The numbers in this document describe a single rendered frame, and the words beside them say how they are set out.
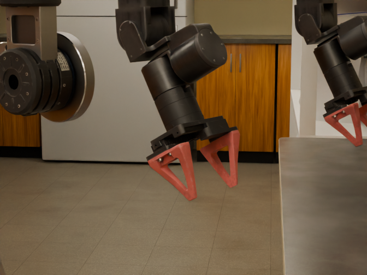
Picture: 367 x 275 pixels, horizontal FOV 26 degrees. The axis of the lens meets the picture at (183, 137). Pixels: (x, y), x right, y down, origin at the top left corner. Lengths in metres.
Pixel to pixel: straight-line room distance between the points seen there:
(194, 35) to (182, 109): 0.11
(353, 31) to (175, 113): 0.51
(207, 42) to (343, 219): 0.44
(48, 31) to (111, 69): 4.42
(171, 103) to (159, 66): 0.06
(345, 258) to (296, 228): 0.16
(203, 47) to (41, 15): 0.66
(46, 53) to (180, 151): 0.69
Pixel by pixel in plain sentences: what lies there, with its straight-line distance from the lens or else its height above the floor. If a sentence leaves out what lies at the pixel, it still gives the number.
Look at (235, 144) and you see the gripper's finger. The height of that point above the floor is 1.10.
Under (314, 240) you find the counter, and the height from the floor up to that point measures 0.94.
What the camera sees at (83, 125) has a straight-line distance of 6.21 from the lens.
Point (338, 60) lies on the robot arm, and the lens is 1.54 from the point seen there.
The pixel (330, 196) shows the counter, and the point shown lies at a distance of 1.52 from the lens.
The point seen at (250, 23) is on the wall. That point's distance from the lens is 6.65.
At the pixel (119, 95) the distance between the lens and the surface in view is 6.12.
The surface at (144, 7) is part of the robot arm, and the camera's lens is 1.13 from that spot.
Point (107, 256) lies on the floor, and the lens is 4.10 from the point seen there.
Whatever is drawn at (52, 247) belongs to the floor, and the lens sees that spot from 4.26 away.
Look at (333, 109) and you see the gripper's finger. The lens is 1.49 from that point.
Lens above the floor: 1.32
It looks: 10 degrees down
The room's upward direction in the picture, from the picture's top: straight up
